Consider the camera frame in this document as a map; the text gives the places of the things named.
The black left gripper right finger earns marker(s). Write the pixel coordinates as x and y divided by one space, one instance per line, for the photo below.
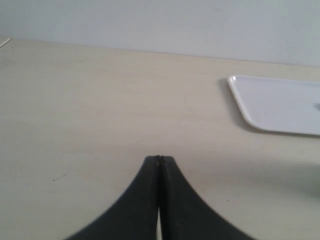
183 214

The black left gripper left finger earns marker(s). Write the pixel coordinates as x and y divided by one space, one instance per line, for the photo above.
134 214

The white rectangular tray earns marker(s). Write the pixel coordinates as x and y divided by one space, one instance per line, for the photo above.
278 105

